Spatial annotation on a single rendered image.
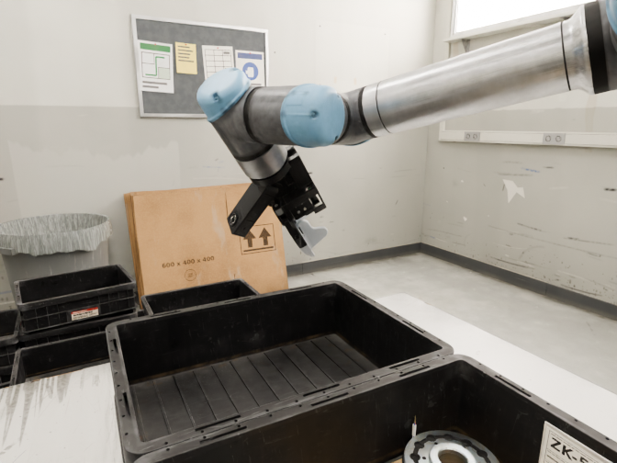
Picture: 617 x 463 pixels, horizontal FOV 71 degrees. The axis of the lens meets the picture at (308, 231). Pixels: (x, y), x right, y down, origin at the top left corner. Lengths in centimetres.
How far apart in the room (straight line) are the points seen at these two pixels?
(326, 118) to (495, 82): 20
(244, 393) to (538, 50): 58
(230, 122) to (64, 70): 248
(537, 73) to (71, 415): 90
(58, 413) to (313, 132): 70
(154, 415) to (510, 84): 61
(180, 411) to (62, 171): 248
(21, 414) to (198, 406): 42
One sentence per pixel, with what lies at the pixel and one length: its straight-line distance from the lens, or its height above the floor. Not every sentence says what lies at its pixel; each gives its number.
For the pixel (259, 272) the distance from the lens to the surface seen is 315.
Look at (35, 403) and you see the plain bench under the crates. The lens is 102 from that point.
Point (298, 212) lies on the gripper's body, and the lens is 74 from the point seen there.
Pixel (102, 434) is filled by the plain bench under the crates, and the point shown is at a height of 70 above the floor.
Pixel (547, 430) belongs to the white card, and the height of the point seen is 91.
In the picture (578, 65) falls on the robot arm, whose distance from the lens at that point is 56.
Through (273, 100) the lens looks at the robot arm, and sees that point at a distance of 56.
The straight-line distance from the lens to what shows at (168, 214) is 296.
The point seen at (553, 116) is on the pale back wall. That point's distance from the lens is 349.
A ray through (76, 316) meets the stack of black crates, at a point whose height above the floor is 52.
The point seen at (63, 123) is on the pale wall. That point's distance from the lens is 302.
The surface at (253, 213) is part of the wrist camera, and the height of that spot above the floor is 107.
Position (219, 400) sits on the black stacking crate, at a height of 83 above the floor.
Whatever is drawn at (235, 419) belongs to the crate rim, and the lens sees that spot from 47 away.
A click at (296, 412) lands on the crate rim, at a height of 93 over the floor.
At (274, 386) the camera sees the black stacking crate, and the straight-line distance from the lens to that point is 69.
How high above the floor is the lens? 121
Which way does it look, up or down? 14 degrees down
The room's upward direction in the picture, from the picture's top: straight up
